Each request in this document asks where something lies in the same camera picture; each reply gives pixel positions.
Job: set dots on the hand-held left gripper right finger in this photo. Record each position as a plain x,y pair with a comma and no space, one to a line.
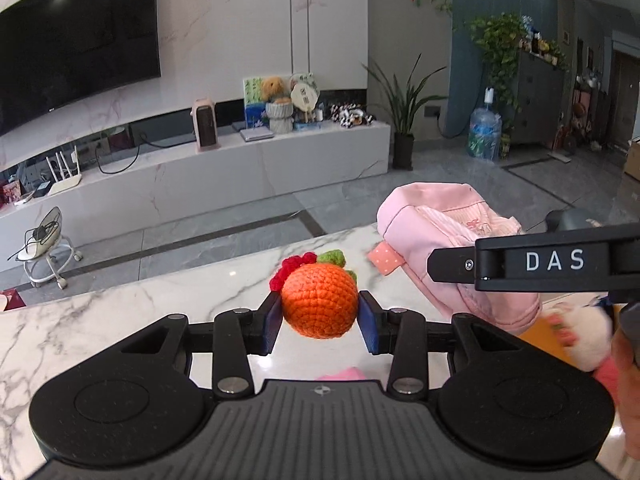
367,322

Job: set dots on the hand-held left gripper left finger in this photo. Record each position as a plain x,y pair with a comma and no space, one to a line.
272,325

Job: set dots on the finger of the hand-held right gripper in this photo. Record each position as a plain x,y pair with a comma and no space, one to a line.
450,265

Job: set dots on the pink fabric bag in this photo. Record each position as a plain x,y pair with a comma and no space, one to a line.
450,220

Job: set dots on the orange crochet fruit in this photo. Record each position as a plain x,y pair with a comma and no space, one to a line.
320,302

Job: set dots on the white crochet bunny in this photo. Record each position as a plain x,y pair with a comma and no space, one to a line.
582,335

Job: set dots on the person's right hand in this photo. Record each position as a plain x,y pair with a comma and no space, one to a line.
627,370

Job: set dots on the dark grey round object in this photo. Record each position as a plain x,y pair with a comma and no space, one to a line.
567,220

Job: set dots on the brown cardboard box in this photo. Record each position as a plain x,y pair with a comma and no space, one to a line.
634,160

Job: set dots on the blue water jug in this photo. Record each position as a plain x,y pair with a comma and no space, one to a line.
484,132

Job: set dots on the tall potted plant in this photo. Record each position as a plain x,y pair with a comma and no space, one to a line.
402,125

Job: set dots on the white marble television cabinet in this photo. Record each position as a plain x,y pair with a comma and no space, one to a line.
200,180

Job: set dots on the grey drawer cabinet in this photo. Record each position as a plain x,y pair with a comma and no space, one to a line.
540,100

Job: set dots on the black and white toy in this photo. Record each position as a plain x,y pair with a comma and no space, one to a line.
350,116

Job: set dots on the silver laptop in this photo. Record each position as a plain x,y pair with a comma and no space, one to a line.
256,134

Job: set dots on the pink space heater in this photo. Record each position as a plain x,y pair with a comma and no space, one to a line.
206,125

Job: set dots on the trailing pothos plant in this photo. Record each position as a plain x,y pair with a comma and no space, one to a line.
495,45

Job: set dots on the round white hand fan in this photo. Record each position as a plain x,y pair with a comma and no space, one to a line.
304,92

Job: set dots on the green painted picture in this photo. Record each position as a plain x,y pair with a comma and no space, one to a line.
252,91

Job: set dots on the brown teddy bear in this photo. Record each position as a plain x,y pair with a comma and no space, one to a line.
273,87

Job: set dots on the white wheeled stool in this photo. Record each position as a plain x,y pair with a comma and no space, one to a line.
45,245

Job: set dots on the white router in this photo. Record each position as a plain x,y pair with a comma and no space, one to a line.
67,182

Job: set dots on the pink picture frame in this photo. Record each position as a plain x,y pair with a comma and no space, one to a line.
10,194

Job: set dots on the black wall television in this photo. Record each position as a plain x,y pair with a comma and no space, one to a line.
75,40

